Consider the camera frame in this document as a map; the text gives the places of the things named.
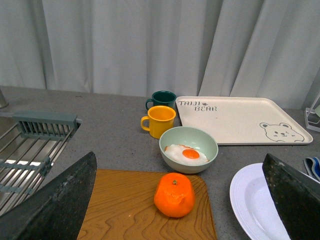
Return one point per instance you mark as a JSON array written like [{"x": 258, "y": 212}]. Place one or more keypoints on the beige bear tray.
[{"x": 241, "y": 120}]

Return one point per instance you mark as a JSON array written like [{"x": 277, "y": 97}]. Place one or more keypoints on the light green bowl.
[{"x": 194, "y": 138}]

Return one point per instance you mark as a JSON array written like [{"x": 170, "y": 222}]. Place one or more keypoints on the dark green mug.
[{"x": 161, "y": 98}]

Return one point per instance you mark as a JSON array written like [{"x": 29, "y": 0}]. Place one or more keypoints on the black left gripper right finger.
[{"x": 296, "y": 198}]

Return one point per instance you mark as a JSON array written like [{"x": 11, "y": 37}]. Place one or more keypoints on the white round plate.
[{"x": 253, "y": 205}]

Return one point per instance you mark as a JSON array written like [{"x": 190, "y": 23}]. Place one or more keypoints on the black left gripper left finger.
[{"x": 57, "y": 210}]

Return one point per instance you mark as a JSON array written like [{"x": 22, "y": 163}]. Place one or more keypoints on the grey blue folded cloth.
[{"x": 312, "y": 166}]

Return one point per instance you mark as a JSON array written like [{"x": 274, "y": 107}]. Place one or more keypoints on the yellow mug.
[{"x": 159, "y": 119}]

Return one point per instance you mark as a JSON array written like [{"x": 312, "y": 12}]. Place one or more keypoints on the white curtain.
[{"x": 234, "y": 48}]

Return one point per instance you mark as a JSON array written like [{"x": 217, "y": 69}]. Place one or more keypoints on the fake fried egg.
[{"x": 185, "y": 155}]

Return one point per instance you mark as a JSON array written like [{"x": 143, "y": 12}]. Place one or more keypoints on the grey sink drying rack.
[{"x": 30, "y": 143}]

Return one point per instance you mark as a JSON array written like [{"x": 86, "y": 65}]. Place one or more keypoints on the orange mandarin fruit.
[{"x": 174, "y": 195}]

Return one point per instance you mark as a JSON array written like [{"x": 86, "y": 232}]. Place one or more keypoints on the white cup holder rack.
[{"x": 312, "y": 115}]

